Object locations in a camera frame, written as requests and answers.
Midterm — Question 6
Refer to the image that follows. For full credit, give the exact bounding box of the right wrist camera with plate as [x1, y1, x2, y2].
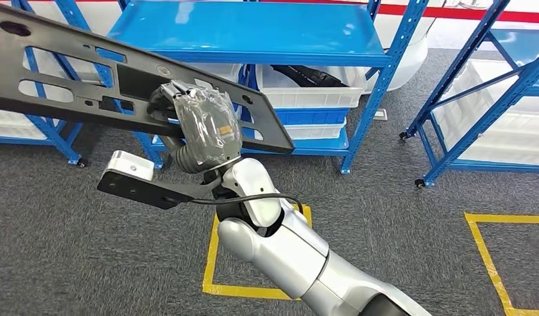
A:
[96, 149, 225, 211]

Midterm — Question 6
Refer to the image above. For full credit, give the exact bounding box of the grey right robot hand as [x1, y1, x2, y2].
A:
[147, 80, 245, 171]

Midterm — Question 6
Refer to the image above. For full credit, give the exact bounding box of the long black plastic part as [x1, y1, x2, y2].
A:
[0, 0, 295, 154]

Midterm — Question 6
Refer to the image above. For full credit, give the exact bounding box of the blue metal shelf rack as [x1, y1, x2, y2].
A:
[399, 0, 539, 188]
[0, 0, 88, 169]
[55, 0, 430, 175]

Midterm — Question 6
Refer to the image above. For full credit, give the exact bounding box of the black part in crate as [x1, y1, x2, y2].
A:
[270, 64, 350, 89]

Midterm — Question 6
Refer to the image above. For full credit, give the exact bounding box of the white swivel chair base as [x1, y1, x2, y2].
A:
[443, 0, 493, 11]

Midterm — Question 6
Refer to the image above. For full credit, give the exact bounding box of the white car with red stripe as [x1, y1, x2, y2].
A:
[16, 0, 539, 93]

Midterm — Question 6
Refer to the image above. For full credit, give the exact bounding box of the blue plastic crate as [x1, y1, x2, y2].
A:
[274, 107, 350, 127]

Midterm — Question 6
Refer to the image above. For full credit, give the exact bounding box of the white plastic crate stack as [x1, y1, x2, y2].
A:
[0, 45, 102, 140]
[431, 59, 539, 167]

